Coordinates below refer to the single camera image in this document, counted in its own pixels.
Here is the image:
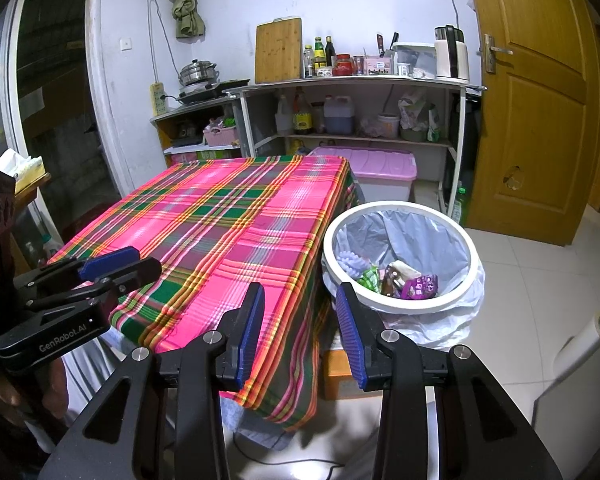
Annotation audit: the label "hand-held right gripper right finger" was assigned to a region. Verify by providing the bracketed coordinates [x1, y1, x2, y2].
[334, 282, 563, 480]

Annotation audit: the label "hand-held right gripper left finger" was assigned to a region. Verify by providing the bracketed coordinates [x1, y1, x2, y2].
[37, 282, 266, 480]

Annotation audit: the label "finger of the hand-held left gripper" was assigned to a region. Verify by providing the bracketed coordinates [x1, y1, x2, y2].
[14, 246, 142, 291]
[26, 258, 163, 317]

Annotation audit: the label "green gold wrapper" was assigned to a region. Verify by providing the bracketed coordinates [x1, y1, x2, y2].
[357, 266, 382, 293]

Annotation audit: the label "brown shiny wrapper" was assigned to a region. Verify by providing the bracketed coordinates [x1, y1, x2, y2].
[380, 266, 406, 297]

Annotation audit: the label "purple foil wrapper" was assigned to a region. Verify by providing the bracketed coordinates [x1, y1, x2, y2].
[400, 272, 440, 301]

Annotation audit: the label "white paper packet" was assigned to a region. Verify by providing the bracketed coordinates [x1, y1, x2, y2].
[387, 260, 423, 281]

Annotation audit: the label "white trash bin with liner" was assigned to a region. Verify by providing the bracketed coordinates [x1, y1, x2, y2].
[321, 207, 486, 353]

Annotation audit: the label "person's left forearm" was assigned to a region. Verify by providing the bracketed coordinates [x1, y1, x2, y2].
[0, 360, 71, 480]

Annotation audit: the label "orange cardboard box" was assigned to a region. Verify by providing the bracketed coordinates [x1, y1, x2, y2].
[321, 347, 383, 402]

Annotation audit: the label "pink plaid tablecloth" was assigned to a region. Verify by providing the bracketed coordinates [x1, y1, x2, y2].
[47, 154, 361, 433]

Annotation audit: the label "wooden side table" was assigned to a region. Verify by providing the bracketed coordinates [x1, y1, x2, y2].
[5, 172, 66, 271]

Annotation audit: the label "yellow tissue box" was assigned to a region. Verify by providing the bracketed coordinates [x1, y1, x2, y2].
[0, 149, 48, 181]

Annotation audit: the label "glass sliding door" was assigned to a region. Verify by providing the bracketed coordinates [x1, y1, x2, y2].
[0, 0, 126, 241]

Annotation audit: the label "pink plastic basket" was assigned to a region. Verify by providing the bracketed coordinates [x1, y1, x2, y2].
[202, 125, 240, 147]

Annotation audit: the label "power strip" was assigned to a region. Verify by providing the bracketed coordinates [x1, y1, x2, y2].
[150, 81, 167, 117]

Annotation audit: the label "green plastic bottle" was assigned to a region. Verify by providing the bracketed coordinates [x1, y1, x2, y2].
[452, 187, 470, 226]

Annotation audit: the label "low shelf unit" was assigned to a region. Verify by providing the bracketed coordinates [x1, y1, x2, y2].
[150, 95, 243, 168]

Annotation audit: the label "pink lid storage box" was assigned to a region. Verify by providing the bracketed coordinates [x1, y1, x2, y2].
[307, 146, 418, 206]

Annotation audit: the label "black induction cooker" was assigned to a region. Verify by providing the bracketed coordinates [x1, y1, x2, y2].
[177, 79, 252, 106]

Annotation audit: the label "steel steamer pot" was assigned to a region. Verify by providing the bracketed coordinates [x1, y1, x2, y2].
[178, 59, 220, 88]

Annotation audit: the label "white plastic bottle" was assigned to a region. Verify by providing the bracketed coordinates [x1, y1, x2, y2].
[274, 95, 295, 137]

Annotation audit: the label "white round tub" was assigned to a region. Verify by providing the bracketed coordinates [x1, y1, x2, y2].
[375, 112, 402, 138]

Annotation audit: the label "purple oil jug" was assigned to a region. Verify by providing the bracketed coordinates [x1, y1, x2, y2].
[322, 95, 357, 136]

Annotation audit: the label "yellow label sauce bottle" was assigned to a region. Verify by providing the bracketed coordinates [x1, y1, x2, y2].
[292, 92, 315, 136]

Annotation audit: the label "white appliance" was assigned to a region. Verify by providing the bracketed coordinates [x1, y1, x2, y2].
[530, 310, 600, 480]

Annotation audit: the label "crumpled plastic bags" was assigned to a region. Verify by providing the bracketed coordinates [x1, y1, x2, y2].
[397, 87, 443, 143]

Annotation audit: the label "white shelf unit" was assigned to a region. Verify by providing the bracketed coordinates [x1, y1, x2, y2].
[222, 76, 488, 216]

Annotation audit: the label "wooden cutting board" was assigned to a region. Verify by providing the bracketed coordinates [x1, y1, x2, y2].
[254, 17, 303, 85]

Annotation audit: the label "pink knife holder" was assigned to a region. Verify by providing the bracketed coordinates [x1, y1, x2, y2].
[365, 56, 397, 76]

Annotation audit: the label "clear plastic container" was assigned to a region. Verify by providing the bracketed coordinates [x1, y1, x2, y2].
[392, 42, 438, 80]

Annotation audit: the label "wooden door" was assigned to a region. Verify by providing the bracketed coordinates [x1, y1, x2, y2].
[465, 0, 600, 248]

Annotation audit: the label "white electric kettle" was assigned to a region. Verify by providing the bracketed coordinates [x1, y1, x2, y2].
[434, 25, 471, 83]

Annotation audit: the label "black floor cable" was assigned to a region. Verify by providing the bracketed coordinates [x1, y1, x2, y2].
[230, 430, 346, 480]

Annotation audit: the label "white wall cable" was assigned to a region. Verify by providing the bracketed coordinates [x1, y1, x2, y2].
[147, 0, 178, 83]

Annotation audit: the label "metal door handle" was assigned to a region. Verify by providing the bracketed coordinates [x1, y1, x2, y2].
[480, 34, 515, 75]

